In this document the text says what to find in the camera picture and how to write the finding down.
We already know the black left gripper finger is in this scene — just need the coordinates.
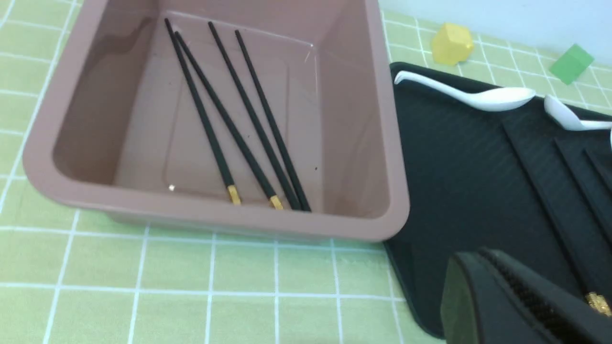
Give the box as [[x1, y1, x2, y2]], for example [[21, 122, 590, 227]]
[[441, 249, 612, 344]]

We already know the black chopstick tray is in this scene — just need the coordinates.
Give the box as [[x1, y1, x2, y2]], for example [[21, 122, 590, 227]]
[[234, 29, 312, 213], [208, 21, 302, 211]]

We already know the black plastic tray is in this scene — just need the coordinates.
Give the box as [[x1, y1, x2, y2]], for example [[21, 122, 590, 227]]
[[384, 81, 611, 340]]

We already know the white spoon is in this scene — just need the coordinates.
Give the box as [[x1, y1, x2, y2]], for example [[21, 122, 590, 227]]
[[544, 94, 612, 131], [393, 71, 537, 112]]

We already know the white spoon far left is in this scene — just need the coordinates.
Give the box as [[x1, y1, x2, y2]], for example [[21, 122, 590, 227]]
[[393, 71, 537, 112]]

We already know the black chopstick in bin right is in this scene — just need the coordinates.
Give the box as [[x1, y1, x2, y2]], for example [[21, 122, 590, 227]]
[[175, 31, 284, 210]]

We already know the black chopstick in bin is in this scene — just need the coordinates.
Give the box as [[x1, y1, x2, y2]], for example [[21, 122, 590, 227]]
[[175, 31, 284, 210], [164, 17, 242, 205]]

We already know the green cube block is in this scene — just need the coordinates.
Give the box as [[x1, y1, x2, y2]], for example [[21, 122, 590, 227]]
[[549, 43, 595, 85]]

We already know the yellow cube block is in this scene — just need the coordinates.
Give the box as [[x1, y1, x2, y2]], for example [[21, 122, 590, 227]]
[[431, 22, 474, 66]]

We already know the black chopstick in bin left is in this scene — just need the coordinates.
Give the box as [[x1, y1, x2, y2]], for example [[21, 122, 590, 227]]
[[164, 17, 242, 205]]

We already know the pink plastic bin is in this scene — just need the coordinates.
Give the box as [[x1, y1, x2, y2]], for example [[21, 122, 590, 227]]
[[22, 0, 410, 242]]

